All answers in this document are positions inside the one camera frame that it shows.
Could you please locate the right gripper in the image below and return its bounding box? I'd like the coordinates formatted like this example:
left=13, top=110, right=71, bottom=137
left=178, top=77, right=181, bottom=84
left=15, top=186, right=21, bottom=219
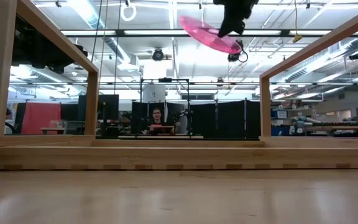
left=213, top=0, right=260, bottom=38

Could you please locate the purple plastic plate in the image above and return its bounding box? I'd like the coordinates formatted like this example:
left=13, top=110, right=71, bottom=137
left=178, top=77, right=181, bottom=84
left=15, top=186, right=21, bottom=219
left=178, top=15, right=243, bottom=55

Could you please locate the wooden bamboo plate shelf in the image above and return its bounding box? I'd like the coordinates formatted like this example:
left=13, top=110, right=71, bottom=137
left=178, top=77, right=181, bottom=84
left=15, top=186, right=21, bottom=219
left=0, top=0, right=358, bottom=171

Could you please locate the yellow hanging plug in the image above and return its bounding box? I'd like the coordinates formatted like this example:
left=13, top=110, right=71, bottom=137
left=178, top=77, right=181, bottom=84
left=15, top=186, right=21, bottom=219
left=291, top=0, right=303, bottom=44

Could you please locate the black partition curtain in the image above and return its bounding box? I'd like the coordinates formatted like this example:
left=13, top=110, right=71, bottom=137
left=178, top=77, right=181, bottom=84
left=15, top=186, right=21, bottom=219
left=190, top=99, right=262, bottom=139

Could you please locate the blue storage bin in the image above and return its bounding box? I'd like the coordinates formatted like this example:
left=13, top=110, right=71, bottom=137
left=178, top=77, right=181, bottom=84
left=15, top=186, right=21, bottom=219
left=271, top=124, right=290, bottom=137

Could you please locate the person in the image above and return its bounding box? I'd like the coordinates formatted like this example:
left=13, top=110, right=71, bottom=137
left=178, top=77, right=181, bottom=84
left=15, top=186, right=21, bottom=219
left=147, top=107, right=175, bottom=136

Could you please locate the background wooden workbench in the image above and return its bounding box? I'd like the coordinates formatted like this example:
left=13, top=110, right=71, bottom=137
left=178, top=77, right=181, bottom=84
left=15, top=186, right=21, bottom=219
left=290, top=123, right=358, bottom=138

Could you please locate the red fabric panel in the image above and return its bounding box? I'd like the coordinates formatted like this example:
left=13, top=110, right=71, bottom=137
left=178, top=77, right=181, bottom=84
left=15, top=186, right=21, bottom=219
left=21, top=102, right=62, bottom=135

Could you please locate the black camera with cable loop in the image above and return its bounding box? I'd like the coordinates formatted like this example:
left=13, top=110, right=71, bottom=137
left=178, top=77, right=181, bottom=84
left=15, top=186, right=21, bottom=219
left=227, top=40, right=249, bottom=63

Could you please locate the round black ceiling camera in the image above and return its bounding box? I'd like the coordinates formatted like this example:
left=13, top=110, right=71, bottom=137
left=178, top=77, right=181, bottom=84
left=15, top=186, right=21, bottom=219
left=152, top=47, right=165, bottom=62

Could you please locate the white hanging ring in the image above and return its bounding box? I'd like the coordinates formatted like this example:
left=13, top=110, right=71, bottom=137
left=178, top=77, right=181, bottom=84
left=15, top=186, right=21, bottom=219
left=120, top=2, right=137, bottom=22

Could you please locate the black metal frame rig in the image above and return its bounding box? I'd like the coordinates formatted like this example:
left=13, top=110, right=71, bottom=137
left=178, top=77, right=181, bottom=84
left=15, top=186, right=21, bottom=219
left=139, top=78, right=191, bottom=138

